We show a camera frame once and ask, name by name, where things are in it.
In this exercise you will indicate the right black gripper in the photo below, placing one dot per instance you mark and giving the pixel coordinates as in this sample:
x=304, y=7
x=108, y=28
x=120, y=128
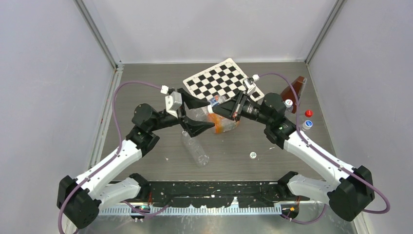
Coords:
x=233, y=108

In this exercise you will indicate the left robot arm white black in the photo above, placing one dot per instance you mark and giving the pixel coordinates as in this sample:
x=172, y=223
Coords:
x=81, y=198

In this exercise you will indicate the clear plastic bottle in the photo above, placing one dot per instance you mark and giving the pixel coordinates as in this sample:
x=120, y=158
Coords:
x=195, y=149

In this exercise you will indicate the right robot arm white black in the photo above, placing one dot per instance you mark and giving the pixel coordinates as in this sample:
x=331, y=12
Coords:
x=341, y=188

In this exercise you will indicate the clear bottle blue label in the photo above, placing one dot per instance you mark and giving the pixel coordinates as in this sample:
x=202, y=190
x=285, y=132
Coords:
x=201, y=114

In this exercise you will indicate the black white chessboard mat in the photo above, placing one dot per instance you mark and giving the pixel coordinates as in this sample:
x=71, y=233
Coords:
x=224, y=79

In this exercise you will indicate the orange crushed plastic bottle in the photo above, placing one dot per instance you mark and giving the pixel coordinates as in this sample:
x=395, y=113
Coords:
x=222, y=124

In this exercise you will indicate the upright bottle white red cap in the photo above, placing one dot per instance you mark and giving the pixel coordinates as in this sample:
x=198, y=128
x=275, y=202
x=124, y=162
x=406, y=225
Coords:
x=289, y=105

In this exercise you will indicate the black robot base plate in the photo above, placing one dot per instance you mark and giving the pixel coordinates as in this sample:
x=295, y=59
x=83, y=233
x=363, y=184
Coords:
x=218, y=194

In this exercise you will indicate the white green cap front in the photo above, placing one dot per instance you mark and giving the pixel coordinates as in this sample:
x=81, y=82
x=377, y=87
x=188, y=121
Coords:
x=252, y=155

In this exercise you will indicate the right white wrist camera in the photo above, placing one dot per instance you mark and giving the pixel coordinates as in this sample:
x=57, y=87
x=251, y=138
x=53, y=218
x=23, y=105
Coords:
x=250, y=84

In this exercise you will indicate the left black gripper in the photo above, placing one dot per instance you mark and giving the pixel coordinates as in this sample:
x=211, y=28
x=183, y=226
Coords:
x=193, y=127

